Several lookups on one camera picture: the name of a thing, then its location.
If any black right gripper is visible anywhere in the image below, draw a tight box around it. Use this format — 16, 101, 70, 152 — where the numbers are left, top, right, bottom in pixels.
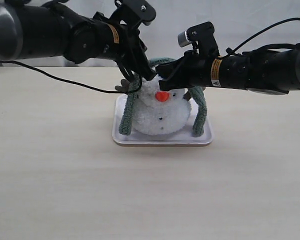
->
155, 50, 215, 91

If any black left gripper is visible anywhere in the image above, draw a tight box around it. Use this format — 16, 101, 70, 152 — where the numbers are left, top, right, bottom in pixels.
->
113, 23, 157, 82

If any white plush snowman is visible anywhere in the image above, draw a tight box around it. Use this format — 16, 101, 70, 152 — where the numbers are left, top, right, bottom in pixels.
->
114, 76, 207, 136

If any green fuzzy scarf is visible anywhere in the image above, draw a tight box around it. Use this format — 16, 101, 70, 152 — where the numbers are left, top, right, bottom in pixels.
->
118, 57, 208, 138

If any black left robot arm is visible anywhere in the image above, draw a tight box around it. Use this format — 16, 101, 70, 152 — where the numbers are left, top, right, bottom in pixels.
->
0, 0, 156, 81

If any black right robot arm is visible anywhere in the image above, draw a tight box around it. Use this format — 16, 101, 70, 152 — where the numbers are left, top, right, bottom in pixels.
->
155, 43, 300, 95

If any white rectangular tray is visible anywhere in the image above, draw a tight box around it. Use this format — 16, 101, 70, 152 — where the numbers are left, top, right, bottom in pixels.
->
111, 95, 214, 147

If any white backdrop curtain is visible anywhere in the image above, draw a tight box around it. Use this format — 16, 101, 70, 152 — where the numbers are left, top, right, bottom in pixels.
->
0, 0, 300, 68

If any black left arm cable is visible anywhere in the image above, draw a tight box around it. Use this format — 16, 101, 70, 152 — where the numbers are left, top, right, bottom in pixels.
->
0, 49, 144, 95

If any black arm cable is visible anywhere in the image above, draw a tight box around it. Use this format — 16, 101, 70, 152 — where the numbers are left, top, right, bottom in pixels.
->
0, 49, 144, 95
224, 16, 300, 55

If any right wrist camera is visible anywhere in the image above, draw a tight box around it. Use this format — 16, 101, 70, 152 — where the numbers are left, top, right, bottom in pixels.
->
177, 21, 220, 59

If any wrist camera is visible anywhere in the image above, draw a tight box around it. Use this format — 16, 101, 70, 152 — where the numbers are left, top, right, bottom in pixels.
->
177, 21, 220, 59
110, 0, 157, 29

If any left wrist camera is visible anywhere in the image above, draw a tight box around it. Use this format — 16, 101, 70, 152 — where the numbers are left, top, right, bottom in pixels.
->
110, 0, 157, 29

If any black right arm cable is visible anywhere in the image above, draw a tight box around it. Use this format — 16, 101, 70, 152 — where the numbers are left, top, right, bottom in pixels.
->
224, 16, 300, 55

